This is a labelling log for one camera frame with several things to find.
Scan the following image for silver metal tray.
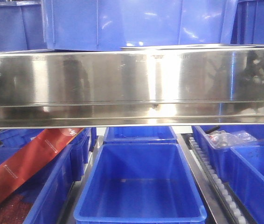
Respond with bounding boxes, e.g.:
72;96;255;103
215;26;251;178
121;43;263;50

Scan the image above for blue bin lower centre rear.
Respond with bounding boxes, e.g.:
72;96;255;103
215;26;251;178
103;126;177;144

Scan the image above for blue bin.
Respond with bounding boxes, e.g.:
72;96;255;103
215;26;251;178
0;0;47;52
231;0;264;44
229;146;264;224
0;145;73;224
74;143;207;224
103;126;177;144
0;128;91;181
41;0;237;51
192;124;264;182

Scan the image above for blue bin lower centre front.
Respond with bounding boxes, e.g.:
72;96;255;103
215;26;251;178
74;143;207;224

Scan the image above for red printed packaging bag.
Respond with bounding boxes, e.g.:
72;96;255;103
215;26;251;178
0;128;83;203

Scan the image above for clear plastic bags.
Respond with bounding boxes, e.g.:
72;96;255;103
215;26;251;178
207;130;257;148

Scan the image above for blue bin lower right rear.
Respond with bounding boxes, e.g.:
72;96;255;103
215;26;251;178
192;124;264;182

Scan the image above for blue bin upper centre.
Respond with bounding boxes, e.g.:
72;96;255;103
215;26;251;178
41;0;237;51

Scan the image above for blue bin lower left rear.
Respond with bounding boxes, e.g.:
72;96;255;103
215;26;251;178
0;128;91;181

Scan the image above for blue bin lower right front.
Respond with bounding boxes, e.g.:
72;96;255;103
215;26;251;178
229;146;264;224

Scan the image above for white roller conveyor track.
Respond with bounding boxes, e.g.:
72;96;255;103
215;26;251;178
189;137;248;224

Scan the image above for blue bin upper left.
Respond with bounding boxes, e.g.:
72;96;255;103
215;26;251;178
0;0;47;52

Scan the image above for blue bin lower left front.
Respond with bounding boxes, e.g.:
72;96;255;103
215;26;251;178
0;145;73;224

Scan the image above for blue bin upper right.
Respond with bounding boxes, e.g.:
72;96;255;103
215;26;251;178
231;0;264;44

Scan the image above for stainless steel shelf rail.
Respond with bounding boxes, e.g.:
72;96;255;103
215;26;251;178
0;46;264;129

